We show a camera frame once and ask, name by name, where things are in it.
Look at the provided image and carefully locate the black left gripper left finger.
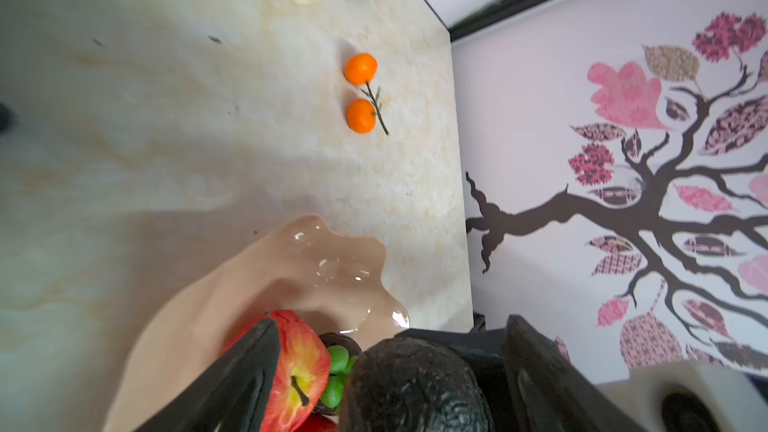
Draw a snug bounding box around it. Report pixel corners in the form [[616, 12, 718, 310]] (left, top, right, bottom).
[[138, 319, 281, 432]]

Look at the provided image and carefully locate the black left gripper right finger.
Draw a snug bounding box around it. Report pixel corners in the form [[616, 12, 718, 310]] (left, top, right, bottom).
[[502, 315, 642, 431]]

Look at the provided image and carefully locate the red apple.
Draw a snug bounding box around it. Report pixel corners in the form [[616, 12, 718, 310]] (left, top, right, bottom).
[[257, 310, 331, 432]]

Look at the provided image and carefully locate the dark purple mangosteen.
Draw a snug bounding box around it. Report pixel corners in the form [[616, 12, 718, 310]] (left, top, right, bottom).
[[314, 333, 362, 416]]

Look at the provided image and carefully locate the dark avocado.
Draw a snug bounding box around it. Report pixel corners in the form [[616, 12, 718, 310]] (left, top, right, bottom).
[[338, 337, 495, 431]]

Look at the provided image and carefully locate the pink scalloped fruit bowl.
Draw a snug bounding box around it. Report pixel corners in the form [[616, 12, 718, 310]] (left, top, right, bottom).
[[103, 215, 409, 431]]

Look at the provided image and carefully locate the orange tangerine pair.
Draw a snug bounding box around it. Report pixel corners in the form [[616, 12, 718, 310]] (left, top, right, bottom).
[[343, 53, 390, 136]]

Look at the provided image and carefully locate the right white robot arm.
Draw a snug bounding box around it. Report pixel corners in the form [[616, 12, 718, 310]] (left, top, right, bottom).
[[597, 361, 767, 431]]

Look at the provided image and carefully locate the dark purple grape bunch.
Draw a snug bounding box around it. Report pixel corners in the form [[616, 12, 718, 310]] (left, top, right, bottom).
[[0, 103, 14, 134]]

